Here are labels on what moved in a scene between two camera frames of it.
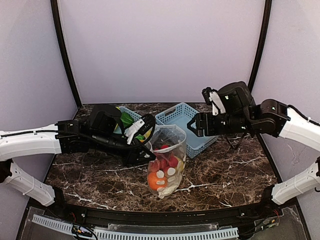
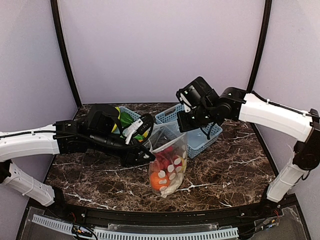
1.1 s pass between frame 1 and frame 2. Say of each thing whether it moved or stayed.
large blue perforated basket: stayed
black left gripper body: stayed
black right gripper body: moved
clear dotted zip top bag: stayed
